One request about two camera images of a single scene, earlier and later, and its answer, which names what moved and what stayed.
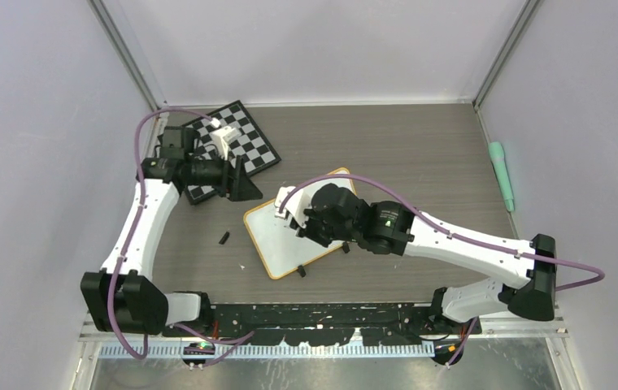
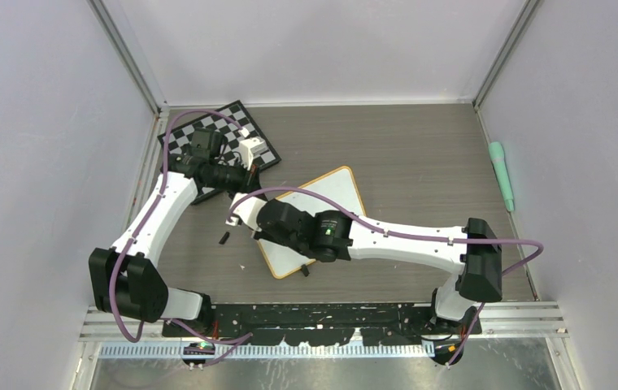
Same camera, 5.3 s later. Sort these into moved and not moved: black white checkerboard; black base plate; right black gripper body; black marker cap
Moved: right black gripper body
Not moved: black marker cap; black white checkerboard; black base plate
